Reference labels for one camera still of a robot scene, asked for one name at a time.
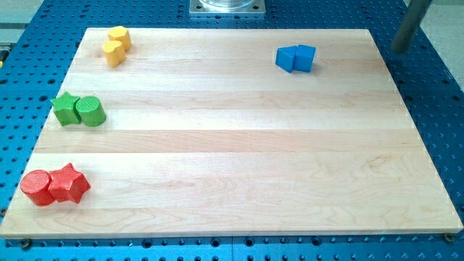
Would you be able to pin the red star block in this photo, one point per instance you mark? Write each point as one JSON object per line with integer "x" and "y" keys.
{"x": 68, "y": 184}

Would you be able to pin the green cylinder block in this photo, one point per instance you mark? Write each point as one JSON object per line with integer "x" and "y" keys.
{"x": 91, "y": 111}

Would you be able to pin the blue cube block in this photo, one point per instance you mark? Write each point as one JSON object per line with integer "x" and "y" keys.
{"x": 304, "y": 57}

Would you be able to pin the light wooden board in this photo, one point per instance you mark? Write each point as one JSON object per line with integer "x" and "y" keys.
{"x": 206, "y": 136}

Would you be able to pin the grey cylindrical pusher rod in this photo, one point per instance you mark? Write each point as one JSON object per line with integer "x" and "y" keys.
{"x": 410, "y": 25}

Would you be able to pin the yellow heart block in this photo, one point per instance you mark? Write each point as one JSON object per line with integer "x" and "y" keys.
{"x": 114, "y": 52}

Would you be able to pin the yellow hexagon block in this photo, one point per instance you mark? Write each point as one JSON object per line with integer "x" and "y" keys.
{"x": 120, "y": 33}

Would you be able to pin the red cylinder block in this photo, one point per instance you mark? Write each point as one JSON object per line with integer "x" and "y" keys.
{"x": 35, "y": 185}

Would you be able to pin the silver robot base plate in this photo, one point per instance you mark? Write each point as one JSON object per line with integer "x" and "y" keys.
{"x": 227, "y": 8}

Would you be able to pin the green star block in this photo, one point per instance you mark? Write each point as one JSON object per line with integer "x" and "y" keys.
{"x": 64, "y": 108}

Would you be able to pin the blue triangle block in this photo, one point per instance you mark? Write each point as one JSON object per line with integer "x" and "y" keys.
{"x": 285, "y": 57}

